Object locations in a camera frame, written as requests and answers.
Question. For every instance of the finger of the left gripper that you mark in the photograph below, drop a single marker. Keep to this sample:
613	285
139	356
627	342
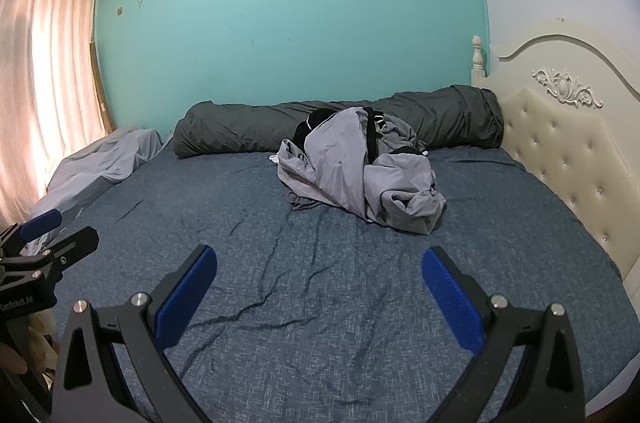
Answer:
40	219
70	247

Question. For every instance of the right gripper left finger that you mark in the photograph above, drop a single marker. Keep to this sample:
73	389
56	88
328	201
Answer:
90	386

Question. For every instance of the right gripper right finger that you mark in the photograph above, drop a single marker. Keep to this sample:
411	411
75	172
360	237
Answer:
548	384

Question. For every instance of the grey black zip jacket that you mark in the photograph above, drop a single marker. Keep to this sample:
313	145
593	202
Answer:
360	175

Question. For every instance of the person's left hand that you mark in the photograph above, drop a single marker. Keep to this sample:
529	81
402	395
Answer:
33	350

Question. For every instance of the light grey blanket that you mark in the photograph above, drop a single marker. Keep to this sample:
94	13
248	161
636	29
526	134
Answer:
85	175

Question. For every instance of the pink window curtain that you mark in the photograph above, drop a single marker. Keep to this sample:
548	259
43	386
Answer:
49	104

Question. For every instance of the blue patterned bed sheet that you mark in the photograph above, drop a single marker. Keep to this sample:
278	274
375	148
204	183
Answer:
316	315

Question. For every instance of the dark grey rolled duvet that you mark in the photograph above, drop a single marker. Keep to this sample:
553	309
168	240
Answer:
457	115

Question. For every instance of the cream tufted headboard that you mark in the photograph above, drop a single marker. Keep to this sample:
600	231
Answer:
570	101

